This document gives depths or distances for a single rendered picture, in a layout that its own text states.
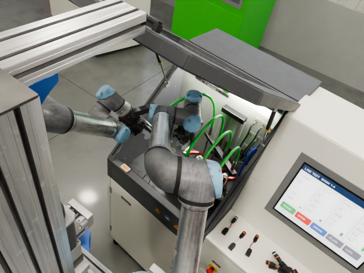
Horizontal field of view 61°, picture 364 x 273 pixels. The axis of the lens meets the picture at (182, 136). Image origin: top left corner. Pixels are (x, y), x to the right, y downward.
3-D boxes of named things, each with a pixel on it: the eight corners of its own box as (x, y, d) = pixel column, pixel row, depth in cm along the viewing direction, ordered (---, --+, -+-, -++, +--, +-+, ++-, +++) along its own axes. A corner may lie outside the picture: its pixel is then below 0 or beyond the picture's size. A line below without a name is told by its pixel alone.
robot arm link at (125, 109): (124, 96, 143) (126, 104, 136) (130, 103, 145) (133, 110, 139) (112, 106, 144) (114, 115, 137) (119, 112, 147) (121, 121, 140)
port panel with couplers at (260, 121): (235, 153, 177) (253, 112, 156) (239, 150, 179) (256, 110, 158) (254, 166, 172) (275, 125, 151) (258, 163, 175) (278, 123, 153)
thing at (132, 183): (111, 179, 182) (111, 161, 171) (117, 174, 185) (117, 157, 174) (191, 249, 159) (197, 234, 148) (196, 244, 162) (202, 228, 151)
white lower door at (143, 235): (109, 233, 230) (109, 177, 183) (111, 232, 231) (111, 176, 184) (173, 297, 206) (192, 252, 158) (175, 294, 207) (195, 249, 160)
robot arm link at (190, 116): (173, 131, 127) (174, 114, 135) (199, 135, 128) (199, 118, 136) (176, 117, 122) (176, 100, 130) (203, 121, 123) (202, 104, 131)
